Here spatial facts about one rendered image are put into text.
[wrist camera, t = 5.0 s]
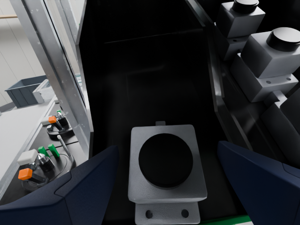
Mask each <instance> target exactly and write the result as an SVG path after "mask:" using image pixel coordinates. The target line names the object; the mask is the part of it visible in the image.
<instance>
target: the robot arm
mask: <svg viewBox="0 0 300 225"><path fill-rule="evenodd" d="M217 156H218V158H219V160H220V163H221V165H222V167H223V170H224V172H225V175H226V177H227V179H228V180H229V182H230V184H231V186H232V187H233V189H234V191H235V193H236V194H237V196H238V198H239V200H240V202H241V203H242V205H243V207H244V209H245V210H246V212H247V214H248V216H249V217H250V219H251V221H252V223H253V224H254V225H300V169H297V168H295V167H292V166H290V165H287V164H284V163H281V162H279V161H276V160H274V159H271V158H269V157H266V156H264V155H261V154H258V153H256V152H253V151H251V150H248V149H245V148H243V147H240V146H237V145H235V144H233V143H230V142H227V141H219V142H218V145H217ZM119 158H120V157H119V150H118V146H117V145H115V146H110V147H108V148H107V149H105V150H103V151H101V152H100V153H98V154H97V155H95V156H93V157H92V158H90V159H89V160H87V161H85V162H83V163H82V164H80V165H79V166H77V167H75V168H74V169H72V170H71V171H69V172H67V173H65V174H64V175H62V176H60V177H59V178H57V179H55V180H54V181H52V182H50V183H48V184H46V185H45V186H43V187H41V188H39V189H37V190H35V191H33V192H32V193H30V194H27V195H26V196H24V197H22V198H20V199H18V200H16V201H14V202H12V203H9V204H5V205H1V206H0V225H101V224H102V221H103V218H104V215H105V211H106V208H107V206H108V202H109V199H110V196H111V193H112V190H113V186H114V183H115V180H116V175H117V169H118V164H119Z"/></svg>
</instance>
